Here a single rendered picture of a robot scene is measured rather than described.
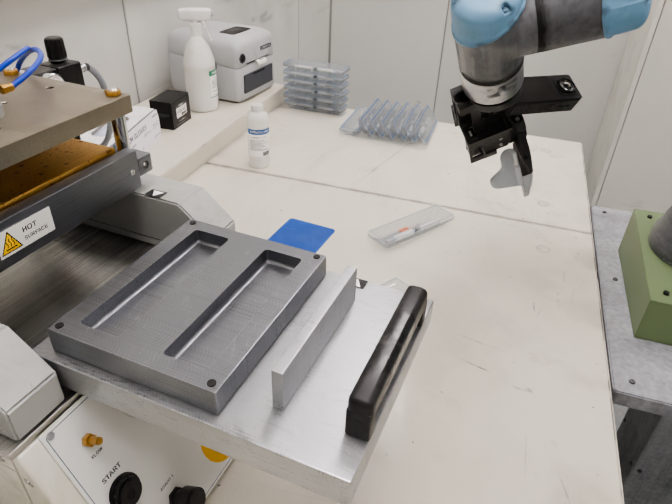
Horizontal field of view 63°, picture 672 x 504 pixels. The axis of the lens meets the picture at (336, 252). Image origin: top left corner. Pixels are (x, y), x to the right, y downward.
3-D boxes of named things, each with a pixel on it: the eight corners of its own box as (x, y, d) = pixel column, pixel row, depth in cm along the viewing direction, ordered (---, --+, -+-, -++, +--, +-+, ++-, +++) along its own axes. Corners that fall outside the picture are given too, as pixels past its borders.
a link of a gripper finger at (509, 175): (495, 206, 84) (479, 153, 80) (533, 192, 83) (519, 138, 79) (501, 215, 82) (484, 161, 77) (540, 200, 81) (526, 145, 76)
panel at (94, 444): (147, 582, 52) (36, 437, 45) (292, 370, 75) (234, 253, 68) (161, 586, 51) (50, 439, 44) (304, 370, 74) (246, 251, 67)
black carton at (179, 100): (152, 127, 135) (148, 99, 131) (170, 115, 142) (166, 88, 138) (174, 130, 134) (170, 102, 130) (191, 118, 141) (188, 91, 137)
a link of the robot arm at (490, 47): (539, 7, 53) (450, 29, 55) (537, 78, 63) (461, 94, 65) (526, -53, 56) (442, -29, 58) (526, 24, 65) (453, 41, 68)
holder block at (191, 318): (53, 350, 47) (45, 327, 45) (192, 237, 62) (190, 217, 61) (218, 416, 42) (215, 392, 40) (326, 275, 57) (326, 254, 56)
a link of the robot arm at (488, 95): (509, 24, 66) (536, 74, 63) (510, 49, 70) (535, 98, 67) (449, 50, 68) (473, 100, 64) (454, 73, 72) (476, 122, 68)
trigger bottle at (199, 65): (187, 113, 144) (175, 10, 130) (188, 103, 150) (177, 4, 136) (221, 112, 145) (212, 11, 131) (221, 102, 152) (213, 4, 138)
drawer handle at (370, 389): (343, 433, 41) (346, 397, 38) (404, 314, 52) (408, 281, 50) (368, 443, 40) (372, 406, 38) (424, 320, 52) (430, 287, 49)
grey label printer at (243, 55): (169, 91, 158) (161, 29, 148) (210, 74, 173) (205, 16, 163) (243, 106, 150) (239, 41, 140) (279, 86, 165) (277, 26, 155)
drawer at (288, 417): (39, 382, 49) (14, 315, 44) (189, 256, 66) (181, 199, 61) (348, 514, 40) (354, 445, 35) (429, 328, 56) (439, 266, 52)
